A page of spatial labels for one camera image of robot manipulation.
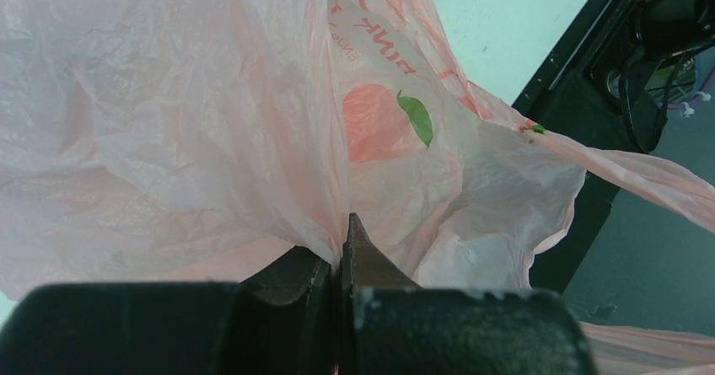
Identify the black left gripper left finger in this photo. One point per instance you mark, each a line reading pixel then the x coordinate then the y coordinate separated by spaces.
pixel 278 321

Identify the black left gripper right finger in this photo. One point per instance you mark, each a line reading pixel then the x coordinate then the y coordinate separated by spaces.
pixel 390 325

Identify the pink plastic bag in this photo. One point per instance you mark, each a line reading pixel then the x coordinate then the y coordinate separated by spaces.
pixel 201 140

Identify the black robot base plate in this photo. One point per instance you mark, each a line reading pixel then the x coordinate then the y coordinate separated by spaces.
pixel 568 94

